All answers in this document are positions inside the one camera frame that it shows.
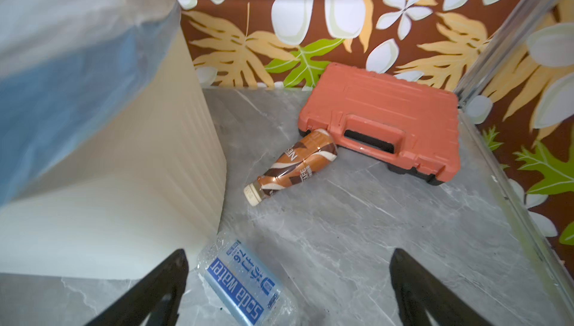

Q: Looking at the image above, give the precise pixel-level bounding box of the clear bin liner bag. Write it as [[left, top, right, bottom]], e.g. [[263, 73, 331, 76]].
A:
[[1, 0, 180, 203]]

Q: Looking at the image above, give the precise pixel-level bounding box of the red plastic tool case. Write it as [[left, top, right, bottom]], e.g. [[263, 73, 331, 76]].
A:
[[297, 63, 461, 185]]

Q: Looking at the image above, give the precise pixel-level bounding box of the brown label bottle by case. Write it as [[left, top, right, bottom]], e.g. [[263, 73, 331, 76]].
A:
[[244, 129, 338, 206]]

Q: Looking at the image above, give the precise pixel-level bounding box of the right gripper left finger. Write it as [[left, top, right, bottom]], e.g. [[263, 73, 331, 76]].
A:
[[88, 249, 189, 325]]

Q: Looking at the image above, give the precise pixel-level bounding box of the crushed blue label water bottle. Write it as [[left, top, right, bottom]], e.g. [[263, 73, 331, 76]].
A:
[[197, 231, 300, 325]]

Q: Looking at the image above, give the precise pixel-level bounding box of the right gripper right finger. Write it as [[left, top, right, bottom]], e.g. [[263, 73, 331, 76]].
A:
[[390, 248, 490, 325]]

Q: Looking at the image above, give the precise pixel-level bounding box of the white plastic trash bin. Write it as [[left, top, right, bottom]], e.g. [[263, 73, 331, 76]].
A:
[[1, 32, 227, 280]]

